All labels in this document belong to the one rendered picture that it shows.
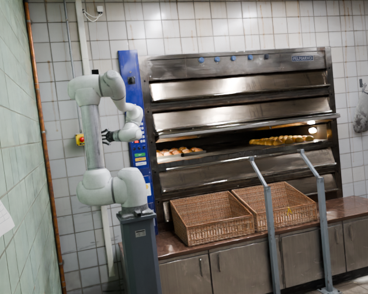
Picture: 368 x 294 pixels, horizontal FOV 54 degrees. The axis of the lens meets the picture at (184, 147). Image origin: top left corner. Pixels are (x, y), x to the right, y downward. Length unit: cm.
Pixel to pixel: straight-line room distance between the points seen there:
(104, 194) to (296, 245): 169
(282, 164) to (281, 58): 101
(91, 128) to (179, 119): 120
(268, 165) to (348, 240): 92
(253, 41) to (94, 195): 214
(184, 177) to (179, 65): 98
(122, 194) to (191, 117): 133
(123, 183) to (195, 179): 125
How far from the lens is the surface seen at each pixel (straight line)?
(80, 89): 216
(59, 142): 305
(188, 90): 322
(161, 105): 314
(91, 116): 215
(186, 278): 282
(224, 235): 288
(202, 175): 326
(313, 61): 388
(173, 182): 318
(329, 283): 337
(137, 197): 210
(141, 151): 307
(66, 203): 309
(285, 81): 365
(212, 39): 338
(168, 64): 322
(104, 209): 310
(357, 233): 350
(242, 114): 340
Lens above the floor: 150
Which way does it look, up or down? 4 degrees down
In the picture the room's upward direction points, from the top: 6 degrees counter-clockwise
